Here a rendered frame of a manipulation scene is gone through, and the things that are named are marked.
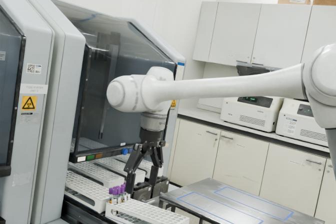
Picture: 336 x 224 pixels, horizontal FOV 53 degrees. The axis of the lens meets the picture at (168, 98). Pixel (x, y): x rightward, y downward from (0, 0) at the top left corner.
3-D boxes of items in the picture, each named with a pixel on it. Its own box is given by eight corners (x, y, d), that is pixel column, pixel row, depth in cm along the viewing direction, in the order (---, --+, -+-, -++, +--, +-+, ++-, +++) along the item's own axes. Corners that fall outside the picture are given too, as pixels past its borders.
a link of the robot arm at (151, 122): (172, 115, 117) (169, 131, 117) (151, 109, 121) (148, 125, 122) (157, 115, 109) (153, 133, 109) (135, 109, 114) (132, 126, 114)
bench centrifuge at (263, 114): (218, 120, 354) (229, 60, 347) (241, 118, 404) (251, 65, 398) (269, 134, 321) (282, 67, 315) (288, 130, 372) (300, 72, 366)
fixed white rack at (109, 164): (86, 169, 170) (88, 157, 170) (100, 165, 178) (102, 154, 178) (130, 188, 154) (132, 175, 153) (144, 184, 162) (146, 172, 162)
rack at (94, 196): (48, 189, 139) (50, 174, 138) (68, 184, 147) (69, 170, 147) (99, 216, 123) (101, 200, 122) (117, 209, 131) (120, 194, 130)
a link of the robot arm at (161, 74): (149, 108, 122) (128, 109, 111) (156, 66, 121) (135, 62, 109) (175, 114, 117) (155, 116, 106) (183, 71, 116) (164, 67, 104)
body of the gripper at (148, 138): (152, 132, 110) (147, 159, 111) (167, 130, 117) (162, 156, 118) (135, 126, 114) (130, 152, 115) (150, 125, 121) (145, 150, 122)
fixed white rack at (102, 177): (61, 174, 157) (63, 161, 157) (78, 170, 166) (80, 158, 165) (107, 196, 141) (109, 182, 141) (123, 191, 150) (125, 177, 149)
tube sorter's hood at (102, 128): (0, 131, 155) (17, -9, 149) (97, 124, 205) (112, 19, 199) (74, 164, 127) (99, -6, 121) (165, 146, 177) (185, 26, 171)
